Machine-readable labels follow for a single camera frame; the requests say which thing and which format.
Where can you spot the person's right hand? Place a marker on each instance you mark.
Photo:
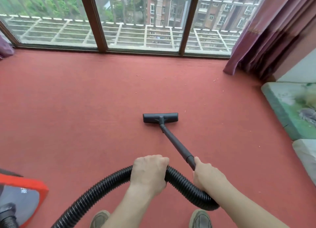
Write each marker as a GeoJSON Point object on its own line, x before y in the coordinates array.
{"type": "Point", "coordinates": [208, 177]}

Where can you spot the person's left hand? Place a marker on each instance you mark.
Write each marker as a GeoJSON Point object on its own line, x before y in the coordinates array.
{"type": "Point", "coordinates": [148, 173]}

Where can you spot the person's left fingers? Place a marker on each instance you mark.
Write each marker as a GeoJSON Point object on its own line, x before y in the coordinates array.
{"type": "Point", "coordinates": [153, 158]}

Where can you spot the person's right thumb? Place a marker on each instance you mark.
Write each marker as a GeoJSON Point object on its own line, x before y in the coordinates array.
{"type": "Point", "coordinates": [198, 163]}

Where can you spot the dark grey vacuum wand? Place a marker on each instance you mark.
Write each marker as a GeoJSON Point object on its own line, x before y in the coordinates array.
{"type": "Point", "coordinates": [174, 141]}

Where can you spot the person's left forearm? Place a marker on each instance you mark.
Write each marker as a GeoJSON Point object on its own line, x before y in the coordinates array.
{"type": "Point", "coordinates": [133, 208]}

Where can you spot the person's right forearm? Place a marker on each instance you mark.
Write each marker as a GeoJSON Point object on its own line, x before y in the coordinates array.
{"type": "Point", "coordinates": [242, 205]}

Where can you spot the dark grey vacuum floor head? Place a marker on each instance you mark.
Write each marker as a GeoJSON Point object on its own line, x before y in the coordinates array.
{"type": "Point", "coordinates": [153, 117]}

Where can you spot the person's right grey shoe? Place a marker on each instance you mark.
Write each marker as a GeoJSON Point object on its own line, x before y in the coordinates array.
{"type": "Point", "coordinates": [200, 219]}

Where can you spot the person's grey shoe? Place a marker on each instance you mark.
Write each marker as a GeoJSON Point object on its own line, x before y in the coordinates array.
{"type": "Point", "coordinates": [200, 219]}
{"type": "Point", "coordinates": [100, 219]}

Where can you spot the person's left grey shoe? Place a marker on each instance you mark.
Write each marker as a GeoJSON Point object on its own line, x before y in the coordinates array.
{"type": "Point", "coordinates": [100, 219]}

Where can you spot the green patterned mattress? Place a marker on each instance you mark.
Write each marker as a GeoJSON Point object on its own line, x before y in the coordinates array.
{"type": "Point", "coordinates": [286, 107]}

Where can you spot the white cushion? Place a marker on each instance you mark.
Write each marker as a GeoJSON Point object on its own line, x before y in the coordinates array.
{"type": "Point", "coordinates": [307, 156]}

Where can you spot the white balcony railing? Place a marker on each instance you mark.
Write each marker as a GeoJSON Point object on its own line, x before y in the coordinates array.
{"type": "Point", "coordinates": [158, 27]}

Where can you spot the red vacuum cleaner body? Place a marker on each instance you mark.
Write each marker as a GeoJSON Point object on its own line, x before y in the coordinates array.
{"type": "Point", "coordinates": [22, 200]}

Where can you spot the brick apartment building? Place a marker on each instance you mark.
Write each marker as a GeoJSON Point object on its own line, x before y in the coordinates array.
{"type": "Point", "coordinates": [167, 6]}

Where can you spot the large purple curtain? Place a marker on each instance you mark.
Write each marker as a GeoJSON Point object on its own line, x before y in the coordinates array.
{"type": "Point", "coordinates": [271, 25]}

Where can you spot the green trees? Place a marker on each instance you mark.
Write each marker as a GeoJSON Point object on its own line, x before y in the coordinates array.
{"type": "Point", "coordinates": [54, 3]}

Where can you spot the small purple curtain edge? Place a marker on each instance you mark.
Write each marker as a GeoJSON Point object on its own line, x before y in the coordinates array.
{"type": "Point", "coordinates": [5, 47]}

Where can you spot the brown window frame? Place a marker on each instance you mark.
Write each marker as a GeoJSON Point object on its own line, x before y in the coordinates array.
{"type": "Point", "coordinates": [91, 13]}

